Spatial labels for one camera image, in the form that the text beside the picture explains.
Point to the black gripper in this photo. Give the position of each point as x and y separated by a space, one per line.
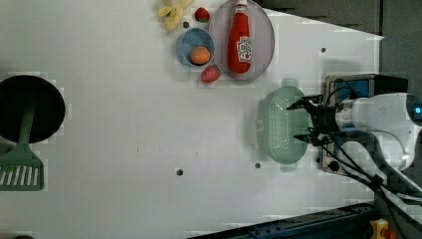
323 118

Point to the mint green oval strainer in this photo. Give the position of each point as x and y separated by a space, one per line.
276 126

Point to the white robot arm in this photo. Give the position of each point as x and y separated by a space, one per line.
398 189

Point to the grey oval plate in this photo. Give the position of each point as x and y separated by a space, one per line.
262 39

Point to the red ketchup bottle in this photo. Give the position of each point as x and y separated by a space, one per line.
239 50

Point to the red toy strawberry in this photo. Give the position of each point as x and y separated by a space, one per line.
210 75

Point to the orange toy fruit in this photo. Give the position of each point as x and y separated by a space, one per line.
200 56

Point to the yellow toy banana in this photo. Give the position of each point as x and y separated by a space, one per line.
172 12

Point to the black utensil cup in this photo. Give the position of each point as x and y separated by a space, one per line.
50 109

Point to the green slotted spatula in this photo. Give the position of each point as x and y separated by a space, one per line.
21 168

